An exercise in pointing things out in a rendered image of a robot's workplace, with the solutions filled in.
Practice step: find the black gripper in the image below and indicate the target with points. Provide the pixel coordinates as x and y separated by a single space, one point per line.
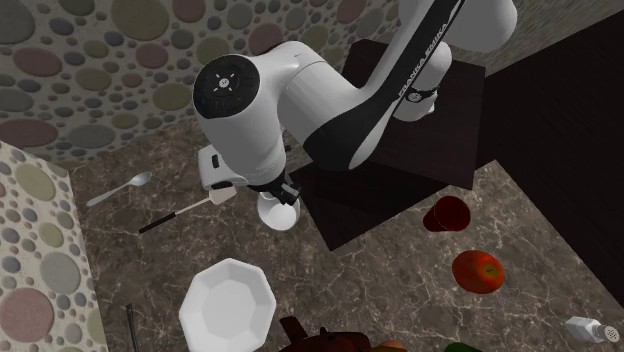
278 189

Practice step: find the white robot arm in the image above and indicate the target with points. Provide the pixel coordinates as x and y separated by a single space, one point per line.
263 117

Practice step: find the white cup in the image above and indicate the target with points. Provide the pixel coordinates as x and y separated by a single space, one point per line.
278 217

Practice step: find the white octagonal bowl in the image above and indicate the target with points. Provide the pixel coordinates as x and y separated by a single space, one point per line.
226 307

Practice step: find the silver spoon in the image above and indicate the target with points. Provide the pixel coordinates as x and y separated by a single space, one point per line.
139 179

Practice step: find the dark robot stand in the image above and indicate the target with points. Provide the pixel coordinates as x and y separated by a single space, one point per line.
429 146

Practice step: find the dark red cup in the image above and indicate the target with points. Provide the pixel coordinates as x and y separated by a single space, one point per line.
448 214

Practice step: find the orange round thing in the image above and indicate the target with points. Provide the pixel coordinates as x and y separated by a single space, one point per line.
387 346

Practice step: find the thin black utensil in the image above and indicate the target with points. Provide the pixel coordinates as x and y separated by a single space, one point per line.
132 331

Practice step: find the red apple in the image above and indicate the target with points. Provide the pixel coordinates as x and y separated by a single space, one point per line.
478 272

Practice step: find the green round thing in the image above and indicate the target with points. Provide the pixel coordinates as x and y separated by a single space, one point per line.
462 347

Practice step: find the white salt shaker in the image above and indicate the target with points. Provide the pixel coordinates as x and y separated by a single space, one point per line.
587 329

